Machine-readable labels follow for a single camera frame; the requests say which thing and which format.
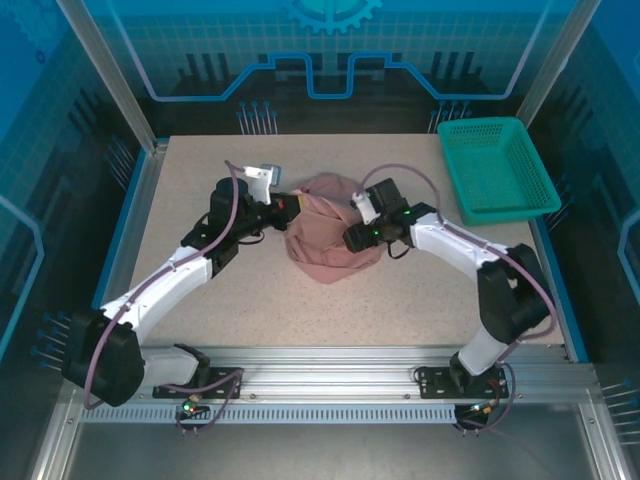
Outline blue table edge strip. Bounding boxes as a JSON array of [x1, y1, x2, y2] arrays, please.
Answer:
[[529, 219, 589, 364], [93, 149, 151, 311]]

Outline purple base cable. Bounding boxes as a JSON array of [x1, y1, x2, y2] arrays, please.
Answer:
[[454, 362, 517, 437], [164, 367, 246, 437]]

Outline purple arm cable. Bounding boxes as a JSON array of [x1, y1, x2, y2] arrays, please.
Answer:
[[360, 163, 557, 347], [82, 159, 251, 409]]

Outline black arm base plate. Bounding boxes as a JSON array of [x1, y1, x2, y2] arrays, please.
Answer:
[[417, 364, 516, 401], [152, 367, 246, 401]]

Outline slotted grey cable duct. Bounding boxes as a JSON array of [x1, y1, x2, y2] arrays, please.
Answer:
[[79, 404, 459, 425]]

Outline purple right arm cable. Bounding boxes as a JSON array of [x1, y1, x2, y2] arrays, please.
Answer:
[[360, 163, 557, 347]]

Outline aluminium frame post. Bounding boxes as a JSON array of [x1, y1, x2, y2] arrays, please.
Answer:
[[54, 0, 169, 156], [514, 0, 601, 136]]

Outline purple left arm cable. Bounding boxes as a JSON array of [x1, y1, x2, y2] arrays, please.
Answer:
[[82, 159, 251, 409]]

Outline green plastic basket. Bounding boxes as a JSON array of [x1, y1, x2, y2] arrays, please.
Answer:
[[437, 117, 561, 226]]

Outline aluminium extrusion rail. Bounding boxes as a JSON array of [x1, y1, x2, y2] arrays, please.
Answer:
[[139, 344, 599, 407]]

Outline pink t-shirt with pixel print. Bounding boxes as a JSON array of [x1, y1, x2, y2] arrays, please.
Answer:
[[283, 171, 385, 286]]

